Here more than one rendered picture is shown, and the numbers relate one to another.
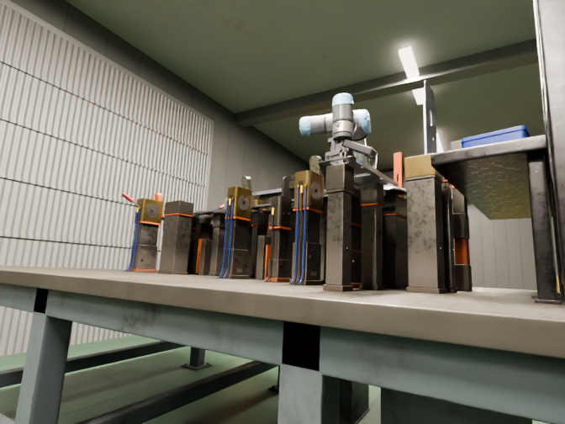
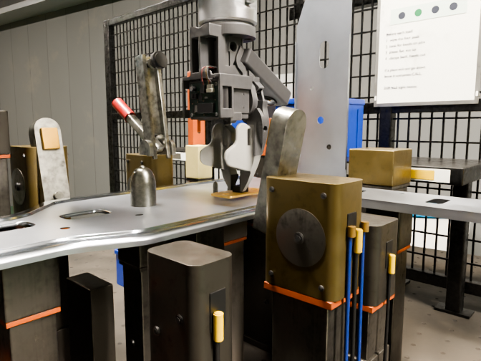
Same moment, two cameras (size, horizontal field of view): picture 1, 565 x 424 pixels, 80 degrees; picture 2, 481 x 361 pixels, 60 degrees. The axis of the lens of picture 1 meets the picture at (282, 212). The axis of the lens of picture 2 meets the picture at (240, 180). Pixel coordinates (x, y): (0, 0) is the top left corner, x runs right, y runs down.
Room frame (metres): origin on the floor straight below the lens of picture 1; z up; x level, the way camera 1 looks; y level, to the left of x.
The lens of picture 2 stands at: (1.09, 0.35, 1.10)
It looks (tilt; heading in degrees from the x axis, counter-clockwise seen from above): 7 degrees down; 273
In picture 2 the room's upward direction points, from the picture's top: straight up
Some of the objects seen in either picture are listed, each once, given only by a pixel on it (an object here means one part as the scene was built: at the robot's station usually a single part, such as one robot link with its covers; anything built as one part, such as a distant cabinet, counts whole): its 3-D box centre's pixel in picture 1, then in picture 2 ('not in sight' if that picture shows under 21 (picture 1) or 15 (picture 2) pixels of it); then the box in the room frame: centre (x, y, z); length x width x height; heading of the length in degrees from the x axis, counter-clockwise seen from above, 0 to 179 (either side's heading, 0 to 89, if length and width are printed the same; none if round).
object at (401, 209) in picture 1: (395, 241); (274, 269); (1.07, -0.37, 0.84); 0.12 x 0.05 x 0.29; 141
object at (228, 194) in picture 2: not in sight; (240, 189); (1.12, -0.22, 1.01); 0.08 x 0.04 x 0.01; 51
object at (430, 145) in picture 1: (430, 136); (320, 87); (0.99, -0.45, 1.17); 0.12 x 0.01 x 0.34; 141
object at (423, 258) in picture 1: (425, 223); (376, 248); (0.89, -0.38, 0.88); 0.08 x 0.08 x 0.36; 51
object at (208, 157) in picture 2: not in sight; (217, 157); (1.16, -0.22, 1.06); 0.06 x 0.03 x 0.09; 51
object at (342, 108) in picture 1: (342, 111); not in sight; (1.14, -0.20, 1.32); 0.09 x 0.08 x 0.11; 162
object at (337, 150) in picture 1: (340, 152); (225, 76); (1.14, -0.20, 1.16); 0.09 x 0.08 x 0.12; 51
